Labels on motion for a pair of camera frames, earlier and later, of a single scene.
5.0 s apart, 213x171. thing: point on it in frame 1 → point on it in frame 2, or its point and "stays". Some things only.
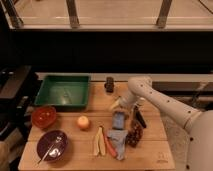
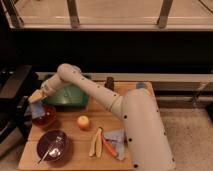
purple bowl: (52, 145) stays
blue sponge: (118, 120) → (37, 110)
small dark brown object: (109, 85) stays
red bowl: (43, 117) stays
